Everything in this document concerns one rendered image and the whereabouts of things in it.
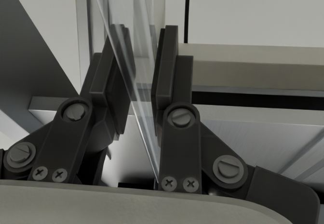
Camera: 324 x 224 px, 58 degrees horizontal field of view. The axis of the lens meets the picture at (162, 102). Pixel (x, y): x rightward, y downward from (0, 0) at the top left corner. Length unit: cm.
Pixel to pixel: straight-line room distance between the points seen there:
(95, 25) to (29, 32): 23
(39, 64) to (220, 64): 38
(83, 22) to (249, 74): 30
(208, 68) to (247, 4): 136
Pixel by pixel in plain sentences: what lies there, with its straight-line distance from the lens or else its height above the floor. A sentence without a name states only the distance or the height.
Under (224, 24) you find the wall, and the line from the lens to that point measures 186.
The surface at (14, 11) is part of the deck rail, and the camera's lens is 19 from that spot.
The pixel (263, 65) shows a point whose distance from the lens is 55.
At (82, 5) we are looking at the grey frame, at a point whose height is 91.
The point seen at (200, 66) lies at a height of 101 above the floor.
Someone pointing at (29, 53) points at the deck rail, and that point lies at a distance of 20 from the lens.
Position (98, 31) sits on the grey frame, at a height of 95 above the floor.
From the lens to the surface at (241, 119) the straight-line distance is 18.
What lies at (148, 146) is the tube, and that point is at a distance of 19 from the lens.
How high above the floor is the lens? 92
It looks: 17 degrees up
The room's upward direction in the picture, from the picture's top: 179 degrees counter-clockwise
